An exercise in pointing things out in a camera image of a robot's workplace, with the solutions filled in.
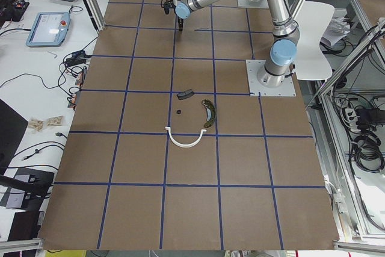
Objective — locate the white curved plastic bracket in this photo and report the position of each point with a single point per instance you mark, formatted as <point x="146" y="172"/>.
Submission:
<point x="185" y="143"/>

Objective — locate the white plastic chair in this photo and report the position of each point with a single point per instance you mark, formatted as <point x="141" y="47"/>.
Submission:
<point x="313" y="20"/>

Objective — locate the brown paper table cover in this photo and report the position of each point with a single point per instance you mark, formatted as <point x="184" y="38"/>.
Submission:
<point x="253" y="182"/>

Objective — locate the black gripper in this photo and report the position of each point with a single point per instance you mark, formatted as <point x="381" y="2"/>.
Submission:
<point x="180" y="22"/>

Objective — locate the olive brake shoe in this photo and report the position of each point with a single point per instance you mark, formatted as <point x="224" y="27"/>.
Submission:
<point x="211" y="113"/>

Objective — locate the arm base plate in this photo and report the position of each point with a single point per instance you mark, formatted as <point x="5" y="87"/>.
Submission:
<point x="260" y="83"/>
<point x="253" y="4"/>

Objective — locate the blue teach pendant near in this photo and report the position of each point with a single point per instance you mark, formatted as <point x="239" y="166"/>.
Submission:
<point x="49" y="29"/>

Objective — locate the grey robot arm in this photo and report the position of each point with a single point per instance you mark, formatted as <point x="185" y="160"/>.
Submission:
<point x="285" y="32"/>

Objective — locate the black brake pad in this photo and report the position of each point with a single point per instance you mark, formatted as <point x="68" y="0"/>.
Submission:
<point x="185" y="94"/>

